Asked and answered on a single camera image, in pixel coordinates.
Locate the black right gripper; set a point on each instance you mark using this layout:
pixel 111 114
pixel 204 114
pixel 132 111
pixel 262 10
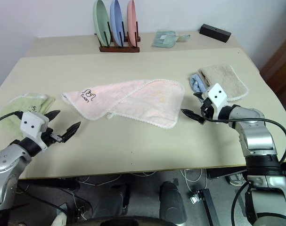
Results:
pixel 208 110

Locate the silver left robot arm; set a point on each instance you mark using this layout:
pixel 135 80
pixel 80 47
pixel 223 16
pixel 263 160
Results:
pixel 1 162

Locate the green plate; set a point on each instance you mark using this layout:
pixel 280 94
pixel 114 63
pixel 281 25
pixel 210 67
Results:
pixel 100 21

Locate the black rectangular box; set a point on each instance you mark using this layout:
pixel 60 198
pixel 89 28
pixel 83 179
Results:
pixel 214 33

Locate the dark wooden plate rack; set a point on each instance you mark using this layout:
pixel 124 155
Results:
pixel 119 49

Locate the pink towel with embroidery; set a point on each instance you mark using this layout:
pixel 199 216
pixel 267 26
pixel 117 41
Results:
pixel 138 101

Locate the black metal table leg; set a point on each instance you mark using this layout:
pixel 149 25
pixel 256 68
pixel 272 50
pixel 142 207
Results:
pixel 208 207

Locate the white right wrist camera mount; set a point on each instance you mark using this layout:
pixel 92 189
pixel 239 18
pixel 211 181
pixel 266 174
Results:
pixel 217 93

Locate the dark rounded shape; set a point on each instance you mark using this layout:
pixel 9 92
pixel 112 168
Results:
pixel 172 202

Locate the folded green cloth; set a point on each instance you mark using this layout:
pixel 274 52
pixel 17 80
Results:
pixel 164 38

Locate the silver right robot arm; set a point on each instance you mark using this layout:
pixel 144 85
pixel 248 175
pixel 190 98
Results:
pixel 258 139

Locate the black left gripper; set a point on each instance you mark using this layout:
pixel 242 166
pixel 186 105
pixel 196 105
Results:
pixel 49 139

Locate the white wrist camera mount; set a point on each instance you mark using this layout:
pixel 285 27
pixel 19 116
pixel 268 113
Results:
pixel 33 123
pixel 217 93

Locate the black table crossbar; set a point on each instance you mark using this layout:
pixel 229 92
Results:
pixel 51 184

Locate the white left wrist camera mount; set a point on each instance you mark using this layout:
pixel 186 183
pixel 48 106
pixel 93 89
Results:
pixel 33 123

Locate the blue plate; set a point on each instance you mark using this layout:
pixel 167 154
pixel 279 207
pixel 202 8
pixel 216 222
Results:
pixel 115 21

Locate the beige towel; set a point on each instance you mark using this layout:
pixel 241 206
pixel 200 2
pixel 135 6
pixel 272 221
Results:
pixel 227 80

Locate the blue cloth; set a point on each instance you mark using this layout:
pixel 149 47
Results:
pixel 196 83

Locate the pink plate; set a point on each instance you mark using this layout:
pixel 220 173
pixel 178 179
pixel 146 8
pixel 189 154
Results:
pixel 131 21

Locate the light green towel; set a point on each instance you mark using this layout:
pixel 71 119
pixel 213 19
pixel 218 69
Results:
pixel 9 110

